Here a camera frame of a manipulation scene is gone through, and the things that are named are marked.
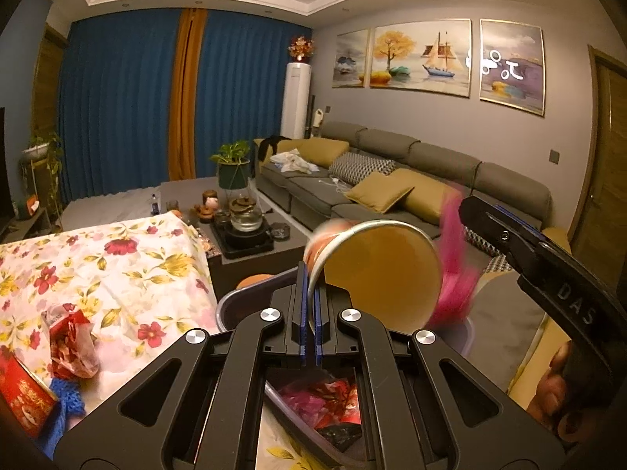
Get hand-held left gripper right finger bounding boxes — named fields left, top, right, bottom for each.
left=316, top=284, right=564, bottom=470

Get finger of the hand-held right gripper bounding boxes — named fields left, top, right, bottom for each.
left=495, top=204, right=542, bottom=243
left=458, top=196, right=544, bottom=275

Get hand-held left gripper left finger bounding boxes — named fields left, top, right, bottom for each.
left=54, top=262, right=309, bottom=470

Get pink plastic bag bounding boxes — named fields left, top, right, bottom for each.
left=426, top=183, right=483, bottom=329

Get dark plastic bin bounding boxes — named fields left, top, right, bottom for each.
left=216, top=274, right=476, bottom=466

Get red snack wrapper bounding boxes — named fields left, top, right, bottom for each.
left=313, top=382, right=363, bottom=429

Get pink paper cup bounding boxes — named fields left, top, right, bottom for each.
left=304, top=219, right=444, bottom=351

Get black plastic bag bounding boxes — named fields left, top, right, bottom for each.
left=318, top=426, right=363, bottom=451

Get clear wrapper with red print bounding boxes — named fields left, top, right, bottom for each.
left=42, top=304, right=101, bottom=378

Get blue crochet cloth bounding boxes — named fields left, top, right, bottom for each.
left=36, top=377, right=86, bottom=456

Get red packet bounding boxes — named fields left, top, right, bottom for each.
left=0, top=352, right=60, bottom=436

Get person's right hand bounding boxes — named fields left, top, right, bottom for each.
left=528, top=343, right=573, bottom=427

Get black and white patterned cushion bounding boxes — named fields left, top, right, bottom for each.
left=465, top=225, right=520, bottom=272
left=330, top=153, right=395, bottom=184

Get orange stool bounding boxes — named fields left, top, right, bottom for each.
left=235, top=274, right=275, bottom=291

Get grey coffee table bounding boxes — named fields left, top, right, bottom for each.
left=161, top=176, right=314, bottom=299

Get black induction stove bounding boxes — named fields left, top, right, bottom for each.
left=212, top=220, right=274, bottom=258

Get wooden door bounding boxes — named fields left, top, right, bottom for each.
left=588, top=46, right=627, bottom=275

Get glass kettle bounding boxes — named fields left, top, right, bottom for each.
left=229, top=196, right=263, bottom=232

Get grey sofa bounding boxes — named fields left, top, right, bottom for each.
left=255, top=121, right=554, bottom=353

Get purple sky painting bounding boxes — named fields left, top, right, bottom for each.
left=479, top=18, right=545, bottom=117

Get white clothing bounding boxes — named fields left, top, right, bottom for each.
left=269, top=149, right=319, bottom=174

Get potted plant in dark pot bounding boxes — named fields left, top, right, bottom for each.
left=210, top=141, right=253, bottom=189

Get black clothing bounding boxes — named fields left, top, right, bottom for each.
left=257, top=136, right=290, bottom=160

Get sailboat and tree painting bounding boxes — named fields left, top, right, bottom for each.
left=368, top=20, right=472, bottom=98

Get floral tablecloth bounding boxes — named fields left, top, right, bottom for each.
left=0, top=210, right=314, bottom=470

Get upright vacuum cleaner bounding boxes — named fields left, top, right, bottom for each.
left=306, top=93, right=326, bottom=139

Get white standing air conditioner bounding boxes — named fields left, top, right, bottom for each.
left=281, top=63, right=313, bottom=139

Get small grey landscape painting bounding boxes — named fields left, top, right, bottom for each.
left=333, top=29, right=370, bottom=89

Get blue curtain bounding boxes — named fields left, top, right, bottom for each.
left=196, top=10, right=314, bottom=182
left=59, top=7, right=184, bottom=201

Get orange curtain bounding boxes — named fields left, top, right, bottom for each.
left=169, top=8, right=207, bottom=182

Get red flower decoration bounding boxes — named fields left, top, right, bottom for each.
left=288, top=35, right=314, bottom=63

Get dark television cabinet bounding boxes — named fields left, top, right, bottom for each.
left=0, top=208, right=62, bottom=243

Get trailing plant on gold stand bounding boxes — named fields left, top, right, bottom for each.
left=22, top=132, right=64, bottom=226

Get black television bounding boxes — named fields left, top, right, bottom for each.
left=0, top=108, right=13, bottom=226

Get wooden wall panel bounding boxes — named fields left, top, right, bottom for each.
left=32, top=24, right=67, bottom=133

